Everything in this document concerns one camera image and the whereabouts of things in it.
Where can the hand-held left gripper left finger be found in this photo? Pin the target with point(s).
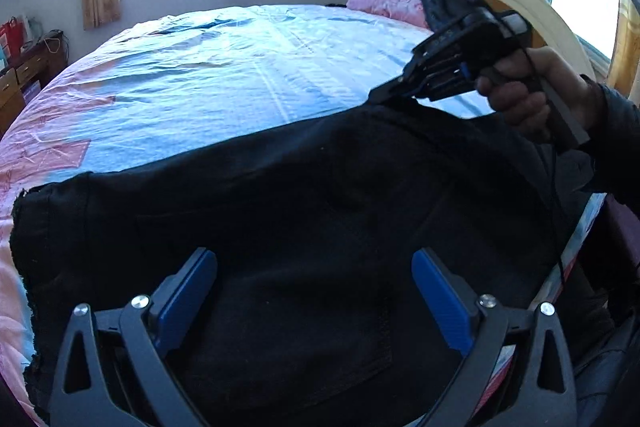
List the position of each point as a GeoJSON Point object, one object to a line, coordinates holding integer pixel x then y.
{"type": "Point", "coordinates": [185, 302]}

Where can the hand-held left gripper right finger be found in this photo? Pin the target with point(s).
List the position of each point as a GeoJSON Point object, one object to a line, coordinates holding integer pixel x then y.
{"type": "Point", "coordinates": [442, 297]}

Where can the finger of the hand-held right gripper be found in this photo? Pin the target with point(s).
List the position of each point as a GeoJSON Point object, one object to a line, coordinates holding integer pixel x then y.
{"type": "Point", "coordinates": [395, 88]}
{"type": "Point", "coordinates": [440, 89]}

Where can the black pants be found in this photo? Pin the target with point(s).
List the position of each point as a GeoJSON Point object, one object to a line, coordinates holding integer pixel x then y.
{"type": "Point", "coordinates": [300, 207]}

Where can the person's right forearm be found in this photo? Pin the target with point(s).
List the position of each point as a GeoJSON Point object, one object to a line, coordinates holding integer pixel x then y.
{"type": "Point", "coordinates": [617, 142]}

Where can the person's right hand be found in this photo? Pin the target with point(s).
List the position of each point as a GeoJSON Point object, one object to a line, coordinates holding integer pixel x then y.
{"type": "Point", "coordinates": [565, 77]}

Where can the pink pillow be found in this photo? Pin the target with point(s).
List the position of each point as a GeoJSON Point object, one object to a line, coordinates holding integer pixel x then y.
{"type": "Point", "coordinates": [385, 4]}

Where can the wooden bed headboard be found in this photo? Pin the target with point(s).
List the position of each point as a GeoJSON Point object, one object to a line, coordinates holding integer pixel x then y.
{"type": "Point", "coordinates": [550, 24]}

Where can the bed with blue pink sheet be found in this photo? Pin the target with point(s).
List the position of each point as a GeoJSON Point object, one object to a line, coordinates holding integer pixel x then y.
{"type": "Point", "coordinates": [225, 72]}

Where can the person's dark clothing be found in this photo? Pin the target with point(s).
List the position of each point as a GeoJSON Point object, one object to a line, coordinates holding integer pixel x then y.
{"type": "Point", "coordinates": [615, 307]}

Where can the wooden dresser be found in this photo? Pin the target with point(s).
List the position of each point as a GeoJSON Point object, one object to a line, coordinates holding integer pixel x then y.
{"type": "Point", "coordinates": [30, 72]}

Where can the red paper bag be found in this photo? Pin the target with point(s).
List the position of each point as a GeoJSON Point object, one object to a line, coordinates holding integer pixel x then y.
{"type": "Point", "coordinates": [11, 37]}

